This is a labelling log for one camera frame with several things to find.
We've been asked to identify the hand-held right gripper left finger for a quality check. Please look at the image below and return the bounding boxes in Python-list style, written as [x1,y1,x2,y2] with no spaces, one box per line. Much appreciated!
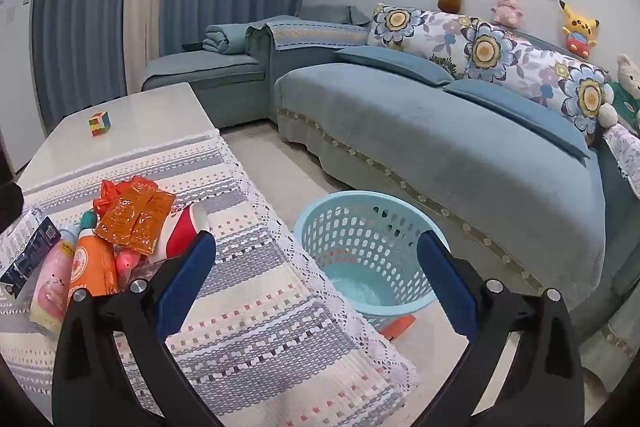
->
[52,229,236,427]

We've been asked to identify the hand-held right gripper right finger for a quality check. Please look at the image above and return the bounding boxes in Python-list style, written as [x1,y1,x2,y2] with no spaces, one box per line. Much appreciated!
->
[416,229,586,427]

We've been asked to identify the red and white paper cup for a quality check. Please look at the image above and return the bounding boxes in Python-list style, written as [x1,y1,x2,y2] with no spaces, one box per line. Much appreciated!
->
[145,202,211,265]

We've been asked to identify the pink round toy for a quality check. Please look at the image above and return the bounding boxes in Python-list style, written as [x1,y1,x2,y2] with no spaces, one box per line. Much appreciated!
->
[115,247,143,283]

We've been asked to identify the orange snack packet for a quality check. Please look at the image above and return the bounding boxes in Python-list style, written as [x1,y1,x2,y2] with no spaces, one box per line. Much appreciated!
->
[94,189,176,255]

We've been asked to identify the orange plastic bottle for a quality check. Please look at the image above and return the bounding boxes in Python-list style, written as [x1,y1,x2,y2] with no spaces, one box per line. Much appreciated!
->
[67,227,118,298]

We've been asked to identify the light blue plastic basket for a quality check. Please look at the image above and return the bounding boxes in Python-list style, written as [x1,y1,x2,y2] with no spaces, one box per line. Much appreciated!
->
[292,192,451,333]

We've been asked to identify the orange plastic bag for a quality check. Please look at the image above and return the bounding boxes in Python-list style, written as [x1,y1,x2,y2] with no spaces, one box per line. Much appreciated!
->
[92,176,156,218]

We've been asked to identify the pink plastic bottle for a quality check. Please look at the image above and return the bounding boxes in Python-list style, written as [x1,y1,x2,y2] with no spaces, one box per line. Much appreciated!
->
[29,224,81,328]

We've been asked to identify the dark blue carton box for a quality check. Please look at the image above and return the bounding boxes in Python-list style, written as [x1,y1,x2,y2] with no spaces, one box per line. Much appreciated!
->
[0,206,62,298]

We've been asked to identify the orange flat item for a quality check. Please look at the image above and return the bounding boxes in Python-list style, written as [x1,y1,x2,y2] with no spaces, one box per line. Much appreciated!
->
[377,314,417,342]

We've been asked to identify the striped woven tablecloth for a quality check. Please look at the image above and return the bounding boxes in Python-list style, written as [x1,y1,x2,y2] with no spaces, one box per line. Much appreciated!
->
[0,132,418,427]

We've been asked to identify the teal corner sofa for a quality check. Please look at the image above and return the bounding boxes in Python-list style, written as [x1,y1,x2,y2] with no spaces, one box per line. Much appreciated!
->
[140,4,640,388]

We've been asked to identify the colourful puzzle cube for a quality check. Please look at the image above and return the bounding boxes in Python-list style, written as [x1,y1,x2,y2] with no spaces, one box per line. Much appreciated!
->
[89,111,112,138]

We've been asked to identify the blue seat cushion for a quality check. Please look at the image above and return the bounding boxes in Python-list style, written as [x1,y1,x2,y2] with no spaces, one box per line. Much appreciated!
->
[442,79,591,160]
[334,46,456,86]

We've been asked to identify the white lace cloth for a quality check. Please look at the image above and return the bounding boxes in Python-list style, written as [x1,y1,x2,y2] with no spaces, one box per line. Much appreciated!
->
[602,124,640,200]

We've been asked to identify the folded teal blanket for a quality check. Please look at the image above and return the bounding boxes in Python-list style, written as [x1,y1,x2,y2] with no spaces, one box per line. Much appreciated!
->
[202,22,251,55]

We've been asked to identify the white teddy bear plush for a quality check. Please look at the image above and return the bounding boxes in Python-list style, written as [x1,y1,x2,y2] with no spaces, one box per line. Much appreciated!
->
[598,53,640,130]

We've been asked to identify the white tall appliance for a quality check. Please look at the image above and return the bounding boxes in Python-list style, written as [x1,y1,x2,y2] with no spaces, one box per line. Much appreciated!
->
[0,0,43,175]

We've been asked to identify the pink pig plush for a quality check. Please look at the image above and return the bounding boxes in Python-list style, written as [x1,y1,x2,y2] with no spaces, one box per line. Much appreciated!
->
[490,0,525,28]

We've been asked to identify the teal striped sofa cover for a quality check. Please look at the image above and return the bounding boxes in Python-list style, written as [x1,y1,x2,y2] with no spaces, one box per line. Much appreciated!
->
[245,14,371,52]

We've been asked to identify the yellow mouse plush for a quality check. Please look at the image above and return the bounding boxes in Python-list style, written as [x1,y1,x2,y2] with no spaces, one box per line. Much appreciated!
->
[558,0,601,58]

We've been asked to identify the teal pillow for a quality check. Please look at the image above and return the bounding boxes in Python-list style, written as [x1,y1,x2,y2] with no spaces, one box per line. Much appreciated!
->
[297,4,371,26]

